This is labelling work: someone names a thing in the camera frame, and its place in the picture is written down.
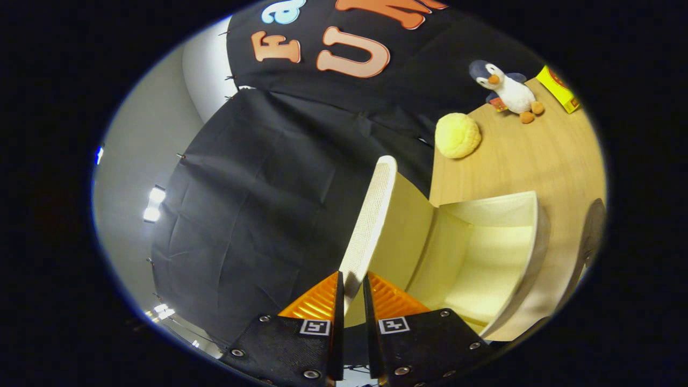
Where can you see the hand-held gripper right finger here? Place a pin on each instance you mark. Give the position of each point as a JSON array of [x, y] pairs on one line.
[[370, 344]]

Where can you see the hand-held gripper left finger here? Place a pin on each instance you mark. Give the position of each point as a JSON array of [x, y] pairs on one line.
[[339, 333]]

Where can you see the cream fabric storage box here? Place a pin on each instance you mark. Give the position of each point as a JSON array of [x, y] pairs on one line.
[[484, 258]]

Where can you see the brown fuzzy shoe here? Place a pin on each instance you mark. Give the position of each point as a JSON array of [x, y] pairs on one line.
[[594, 231]]

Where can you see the ceiling light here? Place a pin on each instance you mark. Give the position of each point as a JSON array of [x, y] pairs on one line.
[[154, 204]]

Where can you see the yellow bun plush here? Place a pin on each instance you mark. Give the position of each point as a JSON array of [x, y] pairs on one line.
[[457, 135]]

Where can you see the blue white penguin plush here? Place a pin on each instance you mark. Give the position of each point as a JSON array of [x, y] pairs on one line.
[[513, 94]]

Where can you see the yellow book with red circle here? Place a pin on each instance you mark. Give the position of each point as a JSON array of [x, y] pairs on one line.
[[559, 90]]

